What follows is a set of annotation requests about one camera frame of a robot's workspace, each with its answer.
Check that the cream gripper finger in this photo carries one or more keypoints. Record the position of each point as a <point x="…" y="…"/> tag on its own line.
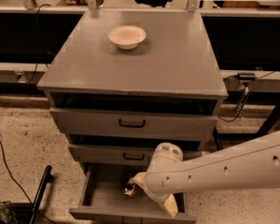
<point x="169" y="206"/>
<point x="138" y="179"/>

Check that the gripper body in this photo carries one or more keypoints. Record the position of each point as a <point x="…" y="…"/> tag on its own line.
<point x="154" y="192"/>

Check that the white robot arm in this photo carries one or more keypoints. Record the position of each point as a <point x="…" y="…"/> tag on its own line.
<point x="251" y="165"/>

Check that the grey bottom drawer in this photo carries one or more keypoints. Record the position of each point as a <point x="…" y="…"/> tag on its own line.
<point x="103" y="200"/>

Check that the grey drawer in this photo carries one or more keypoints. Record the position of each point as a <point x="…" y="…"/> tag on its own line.
<point x="134" y="124"/>
<point x="138" y="156"/>
<point x="103" y="200"/>

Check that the grey middle drawer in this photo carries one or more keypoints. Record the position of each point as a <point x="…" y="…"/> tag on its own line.
<point x="138" y="156"/>

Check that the grey top drawer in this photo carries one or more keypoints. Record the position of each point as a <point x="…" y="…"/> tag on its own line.
<point x="134" y="124"/>

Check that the grey drawer cabinet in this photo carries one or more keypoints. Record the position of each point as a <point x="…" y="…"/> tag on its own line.
<point x="173" y="71"/>

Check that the black stand leg left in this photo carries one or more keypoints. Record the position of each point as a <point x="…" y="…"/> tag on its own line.
<point x="46" y="178"/>

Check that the black power adapter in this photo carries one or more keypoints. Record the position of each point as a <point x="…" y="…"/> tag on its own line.
<point x="246" y="76"/>

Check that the white bowl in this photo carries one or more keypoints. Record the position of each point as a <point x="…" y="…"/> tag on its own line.
<point x="127" y="37"/>

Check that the wire basket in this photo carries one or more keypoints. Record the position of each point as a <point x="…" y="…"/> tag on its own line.
<point x="7" y="215"/>

